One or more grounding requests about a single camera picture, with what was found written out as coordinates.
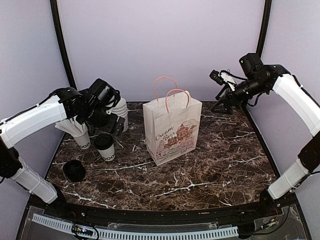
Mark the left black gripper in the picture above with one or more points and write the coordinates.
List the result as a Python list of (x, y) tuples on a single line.
[(109, 126)]

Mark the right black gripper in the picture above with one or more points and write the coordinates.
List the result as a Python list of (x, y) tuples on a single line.
[(227, 102)]

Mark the stack of white paper cups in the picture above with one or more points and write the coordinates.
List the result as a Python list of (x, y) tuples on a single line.
[(121, 109)]

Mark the single black cup lid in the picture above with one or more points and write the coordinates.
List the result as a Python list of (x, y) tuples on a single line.
[(103, 141)]

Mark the single white paper cup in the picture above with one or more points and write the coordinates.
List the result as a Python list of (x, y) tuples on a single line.
[(107, 152)]

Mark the stack of black lids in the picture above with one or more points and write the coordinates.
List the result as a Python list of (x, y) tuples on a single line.
[(74, 170)]

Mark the printed paper takeout bag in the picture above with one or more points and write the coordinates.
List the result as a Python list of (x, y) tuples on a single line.
[(171, 124)]

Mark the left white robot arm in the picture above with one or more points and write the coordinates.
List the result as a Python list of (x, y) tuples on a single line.
[(86, 106)]

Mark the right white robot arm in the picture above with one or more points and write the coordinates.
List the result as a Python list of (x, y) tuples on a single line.
[(260, 79)]

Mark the white cup holding straws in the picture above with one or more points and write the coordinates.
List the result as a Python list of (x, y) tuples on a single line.
[(83, 140)]

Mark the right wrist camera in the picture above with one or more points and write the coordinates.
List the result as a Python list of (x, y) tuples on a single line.
[(250, 63)]

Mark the white slotted cable duct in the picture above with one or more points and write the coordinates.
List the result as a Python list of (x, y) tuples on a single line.
[(121, 231)]

